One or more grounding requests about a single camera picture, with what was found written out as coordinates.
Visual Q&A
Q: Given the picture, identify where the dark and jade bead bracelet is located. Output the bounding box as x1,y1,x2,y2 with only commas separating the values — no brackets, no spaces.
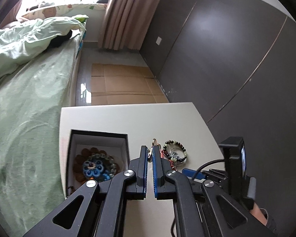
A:
162,140,188,163

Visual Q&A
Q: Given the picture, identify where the blue flower jewelry piece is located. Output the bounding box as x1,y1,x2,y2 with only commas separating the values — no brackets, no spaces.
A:
82,160,112,182

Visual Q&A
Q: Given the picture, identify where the black jewelry box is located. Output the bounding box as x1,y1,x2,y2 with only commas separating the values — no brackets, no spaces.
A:
65,130,130,197

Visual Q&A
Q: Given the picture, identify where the person's right hand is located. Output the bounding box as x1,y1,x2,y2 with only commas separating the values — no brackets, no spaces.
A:
250,203,268,226

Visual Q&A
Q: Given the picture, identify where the green bed sheet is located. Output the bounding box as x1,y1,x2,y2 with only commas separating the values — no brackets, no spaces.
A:
0,35,81,236

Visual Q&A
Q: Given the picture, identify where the brown cardboard floor sheet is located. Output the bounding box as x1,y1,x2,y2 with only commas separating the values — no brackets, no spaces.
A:
91,63,168,105

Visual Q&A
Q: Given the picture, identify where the dark grey wardrobe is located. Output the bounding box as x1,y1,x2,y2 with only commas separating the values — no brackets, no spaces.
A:
141,0,296,236

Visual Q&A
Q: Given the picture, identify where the pink curtain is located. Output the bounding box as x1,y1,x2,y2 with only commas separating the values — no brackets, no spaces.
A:
98,0,160,50

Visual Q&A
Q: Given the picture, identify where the light green duvet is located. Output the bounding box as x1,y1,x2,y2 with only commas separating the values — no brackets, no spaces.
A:
0,14,88,78

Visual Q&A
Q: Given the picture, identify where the bear print pillow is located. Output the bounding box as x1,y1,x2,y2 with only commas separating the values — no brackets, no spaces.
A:
16,3,107,22

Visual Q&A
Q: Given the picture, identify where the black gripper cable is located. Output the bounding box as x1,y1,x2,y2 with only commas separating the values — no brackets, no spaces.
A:
170,158,225,237

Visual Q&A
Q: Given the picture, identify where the brown wooden bead bracelet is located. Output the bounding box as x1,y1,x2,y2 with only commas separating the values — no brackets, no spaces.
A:
72,147,109,184

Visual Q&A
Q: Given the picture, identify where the green glass bead bracelet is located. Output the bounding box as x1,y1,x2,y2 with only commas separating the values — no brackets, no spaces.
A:
88,152,119,178

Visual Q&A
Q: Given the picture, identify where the white wall switch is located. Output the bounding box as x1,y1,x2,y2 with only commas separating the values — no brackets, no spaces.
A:
155,36,162,45

